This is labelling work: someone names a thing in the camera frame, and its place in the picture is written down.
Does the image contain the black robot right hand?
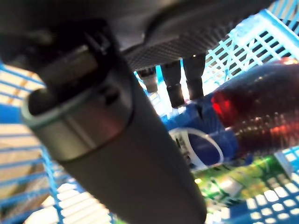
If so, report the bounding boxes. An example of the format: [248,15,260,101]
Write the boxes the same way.
[0,0,278,224]

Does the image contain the blue plastic shopping basket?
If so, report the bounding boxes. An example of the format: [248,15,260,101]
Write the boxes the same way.
[0,0,299,224]

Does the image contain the Pepsi cola bottle blue cap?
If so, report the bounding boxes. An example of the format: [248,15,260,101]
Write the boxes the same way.
[163,57,299,170]

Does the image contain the green drink container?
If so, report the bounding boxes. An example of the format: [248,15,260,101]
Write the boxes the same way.
[193,155,294,212]

